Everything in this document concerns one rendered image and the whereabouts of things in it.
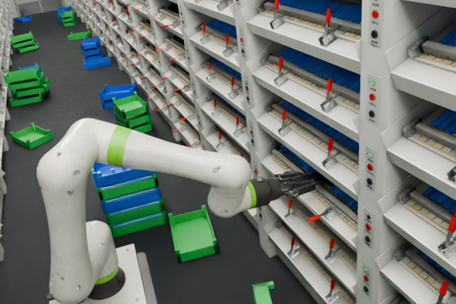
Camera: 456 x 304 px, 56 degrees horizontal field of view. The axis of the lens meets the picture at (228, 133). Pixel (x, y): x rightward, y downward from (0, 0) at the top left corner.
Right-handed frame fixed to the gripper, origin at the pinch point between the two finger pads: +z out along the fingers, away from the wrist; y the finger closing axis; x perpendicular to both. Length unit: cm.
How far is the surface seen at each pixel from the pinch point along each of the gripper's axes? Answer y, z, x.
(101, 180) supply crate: 89, -62, 34
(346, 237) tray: -21.6, -3.8, 8.5
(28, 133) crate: 266, -98, 74
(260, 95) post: 33.4, -5.1, -19.9
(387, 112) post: -36, -11, -38
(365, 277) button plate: -31.8, -4.0, 15.5
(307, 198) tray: 1.0, -3.1, 8.0
